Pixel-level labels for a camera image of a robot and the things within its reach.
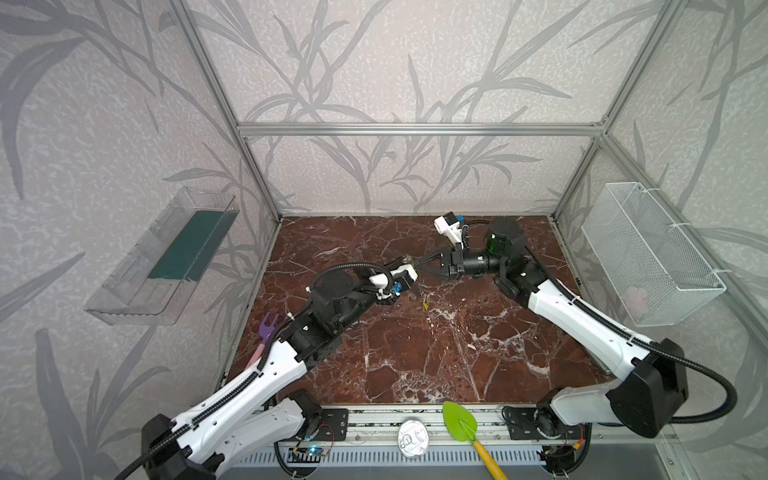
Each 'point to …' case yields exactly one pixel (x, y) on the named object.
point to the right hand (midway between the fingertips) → (419, 259)
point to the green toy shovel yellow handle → (463, 423)
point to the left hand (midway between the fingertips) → (402, 248)
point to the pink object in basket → (635, 300)
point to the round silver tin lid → (413, 438)
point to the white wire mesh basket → (660, 275)
